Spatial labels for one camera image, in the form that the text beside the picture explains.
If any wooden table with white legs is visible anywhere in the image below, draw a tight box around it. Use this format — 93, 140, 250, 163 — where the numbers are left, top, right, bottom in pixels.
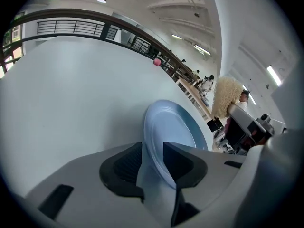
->
177, 77, 214, 121

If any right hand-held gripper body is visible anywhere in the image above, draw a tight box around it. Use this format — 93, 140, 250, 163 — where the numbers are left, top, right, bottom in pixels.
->
224, 114, 276, 155

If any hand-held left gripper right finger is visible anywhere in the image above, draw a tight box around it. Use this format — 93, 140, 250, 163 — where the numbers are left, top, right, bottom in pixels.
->
163, 141, 247, 228

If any big blue plate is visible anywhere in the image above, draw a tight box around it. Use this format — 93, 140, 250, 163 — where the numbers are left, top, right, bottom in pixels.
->
137, 99, 209, 190

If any black railing with wooden handrail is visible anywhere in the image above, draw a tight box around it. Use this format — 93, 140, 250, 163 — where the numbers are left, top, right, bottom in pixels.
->
2, 8, 202, 86

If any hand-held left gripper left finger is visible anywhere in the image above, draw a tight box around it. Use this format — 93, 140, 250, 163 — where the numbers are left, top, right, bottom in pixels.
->
25, 141, 173, 228

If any large window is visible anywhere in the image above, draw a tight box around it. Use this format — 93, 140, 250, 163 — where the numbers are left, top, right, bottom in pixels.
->
2, 24, 27, 79

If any plain black railing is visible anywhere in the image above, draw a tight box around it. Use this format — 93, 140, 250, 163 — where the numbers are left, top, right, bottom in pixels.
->
37, 19, 120, 41

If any beige sponge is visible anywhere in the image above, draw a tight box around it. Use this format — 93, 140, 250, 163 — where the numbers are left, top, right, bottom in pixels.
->
211, 76, 245, 119

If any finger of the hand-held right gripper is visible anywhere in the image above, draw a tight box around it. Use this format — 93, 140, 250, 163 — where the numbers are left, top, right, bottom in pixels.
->
228, 104, 267, 134

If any person's right hand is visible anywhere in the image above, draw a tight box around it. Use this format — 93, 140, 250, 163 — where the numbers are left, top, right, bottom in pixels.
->
251, 129, 265, 146

